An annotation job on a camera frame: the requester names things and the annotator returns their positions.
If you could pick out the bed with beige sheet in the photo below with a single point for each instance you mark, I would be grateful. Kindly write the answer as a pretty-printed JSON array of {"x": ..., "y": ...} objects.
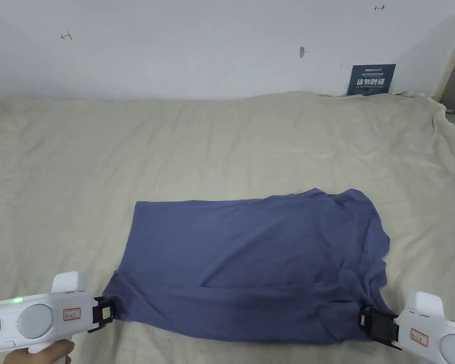
[{"x": 212, "y": 151}]

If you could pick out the dark blue shirt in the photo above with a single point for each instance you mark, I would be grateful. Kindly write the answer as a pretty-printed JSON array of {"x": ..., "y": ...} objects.
[{"x": 250, "y": 258}]

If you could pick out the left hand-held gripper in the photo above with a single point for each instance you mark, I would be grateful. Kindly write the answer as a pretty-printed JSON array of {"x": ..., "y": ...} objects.
[{"x": 41, "y": 314}]

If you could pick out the person's left hand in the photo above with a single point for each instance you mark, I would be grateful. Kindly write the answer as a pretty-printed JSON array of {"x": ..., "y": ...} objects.
[{"x": 34, "y": 352}]

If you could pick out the dark blue sign card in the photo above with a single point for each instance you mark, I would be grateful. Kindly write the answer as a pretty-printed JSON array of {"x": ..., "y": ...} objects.
[{"x": 371, "y": 79}]

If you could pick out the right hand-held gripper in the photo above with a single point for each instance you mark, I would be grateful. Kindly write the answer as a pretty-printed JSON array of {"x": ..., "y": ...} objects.
[{"x": 436, "y": 330}]

